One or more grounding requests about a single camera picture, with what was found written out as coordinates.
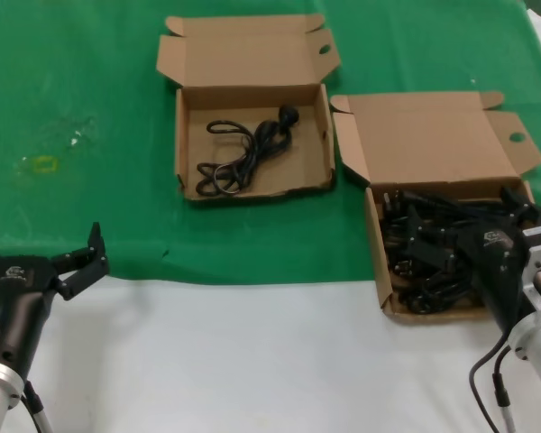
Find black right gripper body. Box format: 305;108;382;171
457;217;531;334

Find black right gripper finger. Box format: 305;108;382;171
499;185;541;229
405;211;466;272

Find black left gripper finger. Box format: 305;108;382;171
49;220;111;301

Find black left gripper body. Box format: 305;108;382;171
0;253;62;379

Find black power cable with plug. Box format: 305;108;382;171
194;104;301;198

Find shallow open cardboard box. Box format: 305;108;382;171
155;13;343;199

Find green table cloth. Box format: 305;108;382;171
0;0;541;294

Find tangled black power cable pile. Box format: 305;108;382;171
381;188;524;316

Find open cardboard box with cables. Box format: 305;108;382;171
329;89;541;327

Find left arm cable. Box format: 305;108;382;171
20;380;54;433

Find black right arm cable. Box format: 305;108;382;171
468;336;520;433

